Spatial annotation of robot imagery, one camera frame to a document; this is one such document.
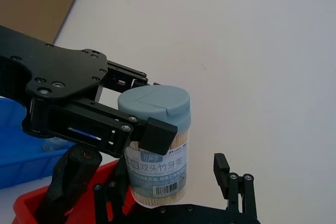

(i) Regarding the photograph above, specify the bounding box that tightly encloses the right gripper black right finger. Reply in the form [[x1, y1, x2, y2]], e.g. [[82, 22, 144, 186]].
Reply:
[[213, 153, 257, 217]]

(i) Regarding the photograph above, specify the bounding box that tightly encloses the blue plastic bin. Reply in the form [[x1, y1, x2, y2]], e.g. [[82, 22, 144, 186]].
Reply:
[[0, 97, 77, 189]]

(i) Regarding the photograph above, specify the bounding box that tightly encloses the red plastic bin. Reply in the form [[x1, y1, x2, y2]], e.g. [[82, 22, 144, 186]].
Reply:
[[13, 159, 138, 224]]

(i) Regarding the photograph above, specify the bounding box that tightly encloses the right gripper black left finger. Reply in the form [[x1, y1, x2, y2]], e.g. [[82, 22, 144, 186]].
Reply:
[[93, 153, 132, 224]]

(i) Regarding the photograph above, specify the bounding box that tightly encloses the black cylindrical object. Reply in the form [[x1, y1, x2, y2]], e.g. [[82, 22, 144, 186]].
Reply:
[[38, 144, 103, 224]]

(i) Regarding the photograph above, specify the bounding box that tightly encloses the white table cloth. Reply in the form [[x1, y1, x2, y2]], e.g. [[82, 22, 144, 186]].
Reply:
[[52, 0, 336, 224]]

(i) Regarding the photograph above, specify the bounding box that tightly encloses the small clear container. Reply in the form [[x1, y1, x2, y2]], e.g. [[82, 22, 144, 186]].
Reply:
[[42, 136, 68, 153]]

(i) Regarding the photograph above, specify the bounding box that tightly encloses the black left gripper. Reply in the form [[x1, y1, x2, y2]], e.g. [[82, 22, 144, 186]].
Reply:
[[0, 25, 160, 138]]

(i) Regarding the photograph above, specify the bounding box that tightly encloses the toothpick jar with grey-blue lid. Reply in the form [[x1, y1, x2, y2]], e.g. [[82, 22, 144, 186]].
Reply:
[[117, 84, 191, 207]]

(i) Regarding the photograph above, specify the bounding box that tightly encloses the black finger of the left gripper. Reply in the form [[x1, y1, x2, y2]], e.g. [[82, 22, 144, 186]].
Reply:
[[49, 99, 178, 157]]

